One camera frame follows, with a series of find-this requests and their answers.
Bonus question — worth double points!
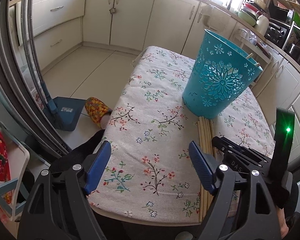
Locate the blue and white shelf rack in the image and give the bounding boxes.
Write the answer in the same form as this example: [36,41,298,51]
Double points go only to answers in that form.
[0,130,30,223]

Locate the floral tablecloth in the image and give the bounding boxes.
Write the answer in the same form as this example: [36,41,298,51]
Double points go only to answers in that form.
[88,46,274,226]

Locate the blue dustpan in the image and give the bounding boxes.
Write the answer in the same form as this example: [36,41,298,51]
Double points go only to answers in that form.
[43,96,86,132]

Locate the yellow patterned slipper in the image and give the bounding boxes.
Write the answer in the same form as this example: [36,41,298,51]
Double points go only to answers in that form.
[85,97,112,129]

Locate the teal perforated plastic basket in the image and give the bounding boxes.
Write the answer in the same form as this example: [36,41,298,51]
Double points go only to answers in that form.
[183,29,263,119]

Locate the white rolling storage cart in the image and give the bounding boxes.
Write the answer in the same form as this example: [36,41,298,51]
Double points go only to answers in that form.
[232,28,273,87]

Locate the white thermos jug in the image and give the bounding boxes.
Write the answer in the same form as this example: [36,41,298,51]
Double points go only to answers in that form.
[254,13,269,36]

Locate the green bowl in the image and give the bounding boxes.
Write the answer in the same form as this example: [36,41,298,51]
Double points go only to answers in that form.
[238,10,256,27]

